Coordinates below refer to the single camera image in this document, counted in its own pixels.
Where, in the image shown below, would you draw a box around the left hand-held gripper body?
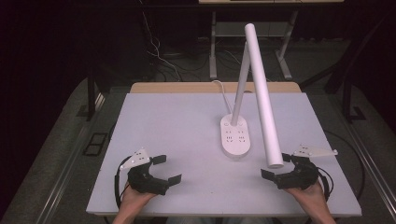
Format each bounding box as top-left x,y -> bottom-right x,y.
120,147 -> 171,196

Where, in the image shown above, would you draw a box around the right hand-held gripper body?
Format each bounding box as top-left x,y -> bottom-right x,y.
275,144 -> 339,190

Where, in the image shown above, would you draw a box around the white desk lamp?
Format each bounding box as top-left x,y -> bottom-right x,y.
219,22 -> 285,170

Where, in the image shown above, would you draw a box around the person's left hand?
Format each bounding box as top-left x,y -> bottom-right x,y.
119,182 -> 157,210

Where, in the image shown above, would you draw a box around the person's right hand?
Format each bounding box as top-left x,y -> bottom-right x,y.
284,180 -> 330,213

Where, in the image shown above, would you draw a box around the black metal stand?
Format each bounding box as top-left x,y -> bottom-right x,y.
323,18 -> 396,123
77,69 -> 97,122

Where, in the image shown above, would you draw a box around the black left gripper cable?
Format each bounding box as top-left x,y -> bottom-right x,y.
113,155 -> 133,210

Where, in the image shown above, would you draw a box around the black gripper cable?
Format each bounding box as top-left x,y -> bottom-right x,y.
317,166 -> 334,202
113,155 -> 133,210

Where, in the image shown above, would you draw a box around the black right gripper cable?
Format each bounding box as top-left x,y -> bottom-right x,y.
317,166 -> 334,202

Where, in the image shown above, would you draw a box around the black rectangular floor frame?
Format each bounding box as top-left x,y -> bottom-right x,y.
82,133 -> 108,157

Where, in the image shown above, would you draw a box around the black cable on floor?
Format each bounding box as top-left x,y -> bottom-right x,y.
323,130 -> 366,202

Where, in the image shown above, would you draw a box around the aluminium floor rail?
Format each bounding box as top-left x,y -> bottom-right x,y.
330,92 -> 396,218
35,92 -> 106,224

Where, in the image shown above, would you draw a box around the white lamp cable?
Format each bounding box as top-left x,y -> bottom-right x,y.
211,79 -> 233,115

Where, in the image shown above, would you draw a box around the white cables on floor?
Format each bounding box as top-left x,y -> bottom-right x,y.
139,0 -> 184,82

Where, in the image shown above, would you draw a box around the grey metal table frame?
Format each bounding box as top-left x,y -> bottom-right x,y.
208,9 -> 299,80

